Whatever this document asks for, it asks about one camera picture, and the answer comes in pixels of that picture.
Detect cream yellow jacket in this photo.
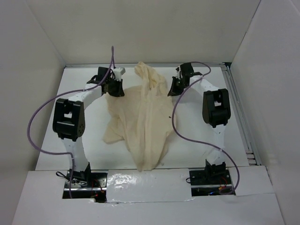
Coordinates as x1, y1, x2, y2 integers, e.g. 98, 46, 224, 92
103, 62, 173, 171

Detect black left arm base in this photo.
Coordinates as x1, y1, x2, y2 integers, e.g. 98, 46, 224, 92
56, 166, 108, 203

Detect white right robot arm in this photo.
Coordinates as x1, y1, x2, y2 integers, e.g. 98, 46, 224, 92
168, 62, 231, 184

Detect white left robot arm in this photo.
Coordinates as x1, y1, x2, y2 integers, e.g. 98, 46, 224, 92
52, 67, 126, 187

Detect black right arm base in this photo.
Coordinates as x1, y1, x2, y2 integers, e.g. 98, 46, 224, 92
186, 160, 235, 196

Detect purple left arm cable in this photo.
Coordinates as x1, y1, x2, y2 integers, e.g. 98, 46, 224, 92
27, 45, 117, 199

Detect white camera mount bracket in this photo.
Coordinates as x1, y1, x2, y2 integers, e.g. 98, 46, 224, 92
175, 66, 182, 79

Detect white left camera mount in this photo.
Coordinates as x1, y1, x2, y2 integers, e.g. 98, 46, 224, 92
112, 67, 126, 82

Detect aluminium frame rail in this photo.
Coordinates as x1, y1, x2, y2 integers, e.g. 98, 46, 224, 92
221, 62, 262, 166

